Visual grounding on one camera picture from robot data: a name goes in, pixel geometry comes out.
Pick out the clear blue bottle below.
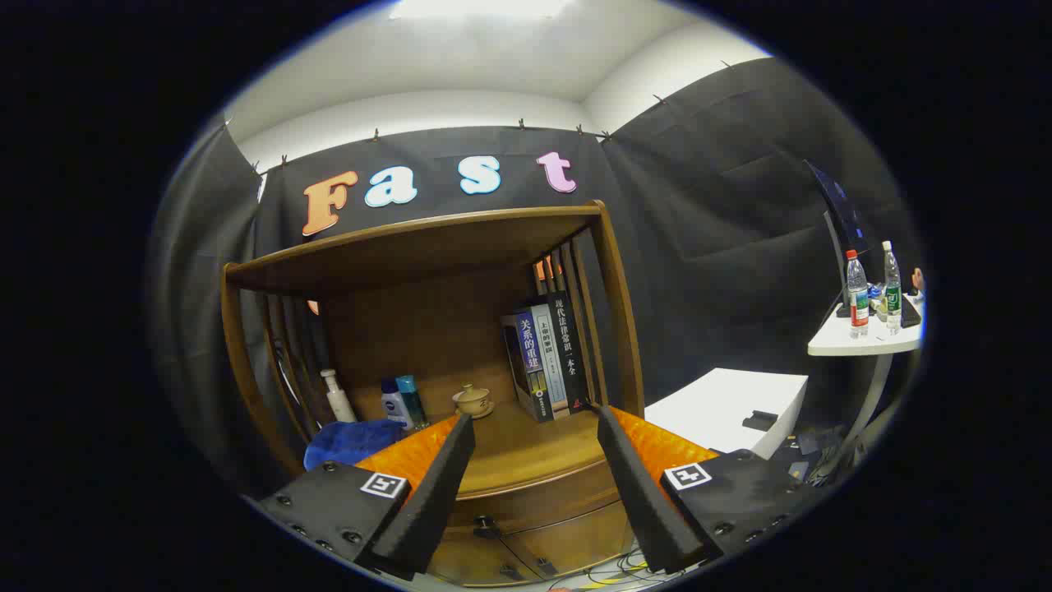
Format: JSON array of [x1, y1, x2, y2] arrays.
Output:
[[396, 375, 428, 430]]

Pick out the dark monitor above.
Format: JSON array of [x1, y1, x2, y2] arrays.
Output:
[[803, 159, 872, 317]]

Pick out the beige lidded teacup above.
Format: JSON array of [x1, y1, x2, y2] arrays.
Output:
[[452, 383, 496, 419]]

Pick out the blue spine book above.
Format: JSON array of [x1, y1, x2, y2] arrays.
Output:
[[501, 309, 554, 423]]

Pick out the black floor cables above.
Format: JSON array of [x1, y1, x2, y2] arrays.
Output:
[[559, 551, 683, 590]]

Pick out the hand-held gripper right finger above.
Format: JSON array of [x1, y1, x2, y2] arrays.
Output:
[[593, 403, 827, 575]]

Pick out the pale spine book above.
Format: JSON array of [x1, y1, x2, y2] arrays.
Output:
[[530, 304, 570, 416]]

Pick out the white box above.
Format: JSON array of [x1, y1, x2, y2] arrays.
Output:
[[644, 368, 810, 461]]

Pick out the wooden cabinet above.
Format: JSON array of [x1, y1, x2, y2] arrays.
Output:
[[220, 200, 646, 588]]

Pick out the green label water bottle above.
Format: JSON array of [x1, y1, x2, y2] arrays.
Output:
[[882, 240, 903, 335]]

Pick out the blue towel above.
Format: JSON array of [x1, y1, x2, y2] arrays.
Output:
[[304, 419, 404, 471]]

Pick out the wooden countertop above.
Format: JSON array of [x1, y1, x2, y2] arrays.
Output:
[[353, 400, 613, 501]]

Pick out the black spine book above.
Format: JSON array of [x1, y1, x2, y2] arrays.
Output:
[[547, 291, 591, 410]]

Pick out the wooden drawer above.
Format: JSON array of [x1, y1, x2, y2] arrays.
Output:
[[450, 481, 630, 539]]

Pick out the white bottle blue cap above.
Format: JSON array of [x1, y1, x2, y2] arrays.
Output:
[[381, 377, 414, 431]]

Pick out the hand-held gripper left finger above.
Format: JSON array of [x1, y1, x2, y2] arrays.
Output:
[[259, 414, 478, 581]]

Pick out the white pump bottle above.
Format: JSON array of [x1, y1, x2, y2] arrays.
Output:
[[321, 369, 358, 424]]

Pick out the white side table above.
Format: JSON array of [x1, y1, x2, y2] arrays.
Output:
[[807, 294, 925, 486]]

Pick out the red label water bottle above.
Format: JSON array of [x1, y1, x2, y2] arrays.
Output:
[[845, 249, 870, 340]]

